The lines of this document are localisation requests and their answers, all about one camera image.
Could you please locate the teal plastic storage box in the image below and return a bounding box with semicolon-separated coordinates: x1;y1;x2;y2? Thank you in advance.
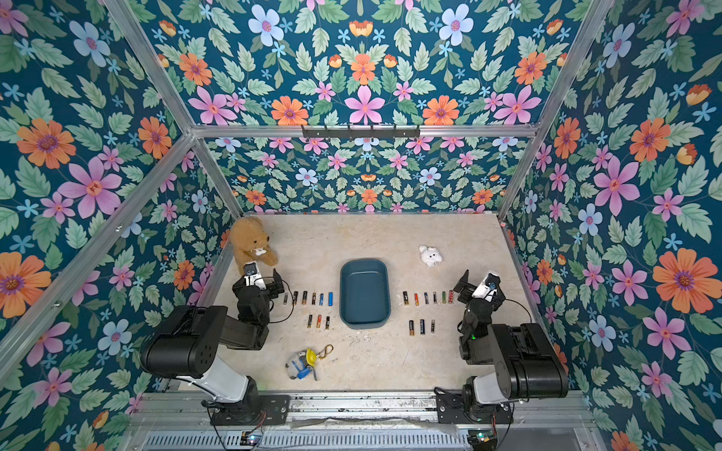
340;259;391;330

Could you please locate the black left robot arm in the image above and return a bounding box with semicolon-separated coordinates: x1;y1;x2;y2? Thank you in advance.
140;263;285;405

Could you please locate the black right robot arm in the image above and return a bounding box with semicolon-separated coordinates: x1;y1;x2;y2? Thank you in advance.
453;271;569;411

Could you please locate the brown teddy bear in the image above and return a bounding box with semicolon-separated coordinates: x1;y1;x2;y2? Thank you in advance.
229;216;278;274

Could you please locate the white plush toy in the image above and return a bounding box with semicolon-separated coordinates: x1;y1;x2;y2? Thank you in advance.
419;245;443;268

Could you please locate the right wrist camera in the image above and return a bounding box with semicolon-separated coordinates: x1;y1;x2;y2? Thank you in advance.
472;272;506;302

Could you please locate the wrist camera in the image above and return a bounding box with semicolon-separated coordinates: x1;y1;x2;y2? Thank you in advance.
243;261;266;291
472;272;506;302

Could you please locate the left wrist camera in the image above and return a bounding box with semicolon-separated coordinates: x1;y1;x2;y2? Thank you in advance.
243;261;266;291

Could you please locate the keychain toy with yellow cap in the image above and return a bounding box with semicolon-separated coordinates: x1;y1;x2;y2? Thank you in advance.
285;344;334;381

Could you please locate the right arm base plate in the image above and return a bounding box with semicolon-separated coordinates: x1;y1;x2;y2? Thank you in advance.
434;387;513;425

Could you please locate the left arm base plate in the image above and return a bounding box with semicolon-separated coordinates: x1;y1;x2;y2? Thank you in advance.
210;395;291;427

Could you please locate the black hook rail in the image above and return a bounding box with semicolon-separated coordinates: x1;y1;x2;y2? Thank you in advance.
301;125;421;140

